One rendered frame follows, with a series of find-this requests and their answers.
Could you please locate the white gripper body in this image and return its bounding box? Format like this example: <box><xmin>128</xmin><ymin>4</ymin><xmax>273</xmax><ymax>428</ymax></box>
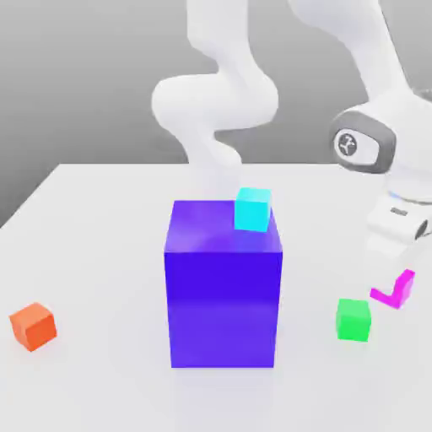
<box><xmin>365</xmin><ymin>234</ymin><xmax>412</xmax><ymax>273</ymax></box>

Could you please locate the small magenta cube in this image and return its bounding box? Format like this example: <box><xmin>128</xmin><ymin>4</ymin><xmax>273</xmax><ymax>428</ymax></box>
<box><xmin>370</xmin><ymin>268</ymin><xmax>416</xmax><ymax>311</ymax></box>

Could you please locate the small green cube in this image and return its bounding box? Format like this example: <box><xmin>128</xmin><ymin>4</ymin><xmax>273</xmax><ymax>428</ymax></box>
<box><xmin>335</xmin><ymin>298</ymin><xmax>372</xmax><ymax>343</ymax></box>

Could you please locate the small cyan cube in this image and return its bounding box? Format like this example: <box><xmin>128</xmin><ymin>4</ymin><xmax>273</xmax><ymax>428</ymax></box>
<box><xmin>234</xmin><ymin>187</ymin><xmax>273</xmax><ymax>234</ymax></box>

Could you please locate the small orange cube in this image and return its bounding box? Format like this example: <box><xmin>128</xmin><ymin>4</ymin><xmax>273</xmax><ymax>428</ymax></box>
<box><xmin>8</xmin><ymin>301</ymin><xmax>58</xmax><ymax>353</ymax></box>

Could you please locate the large purple box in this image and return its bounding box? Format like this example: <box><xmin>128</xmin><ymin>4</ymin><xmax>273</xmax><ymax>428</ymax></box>
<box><xmin>164</xmin><ymin>199</ymin><xmax>284</xmax><ymax>370</ymax></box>

